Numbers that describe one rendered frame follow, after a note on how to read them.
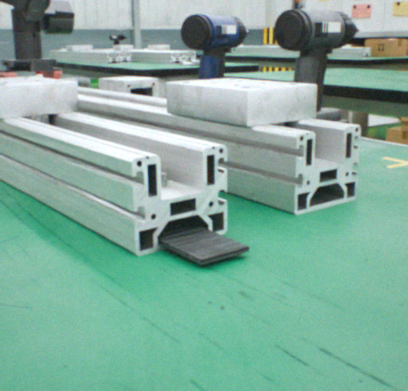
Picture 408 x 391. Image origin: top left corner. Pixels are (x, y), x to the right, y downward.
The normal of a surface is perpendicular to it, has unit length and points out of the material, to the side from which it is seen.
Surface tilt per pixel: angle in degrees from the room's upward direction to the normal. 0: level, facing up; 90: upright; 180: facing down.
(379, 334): 0
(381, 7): 90
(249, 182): 90
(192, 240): 0
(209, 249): 0
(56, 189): 90
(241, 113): 90
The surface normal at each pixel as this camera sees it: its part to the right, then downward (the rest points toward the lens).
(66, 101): 0.60, 0.19
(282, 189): -0.80, 0.16
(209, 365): -0.01, -0.97
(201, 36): -0.52, 0.22
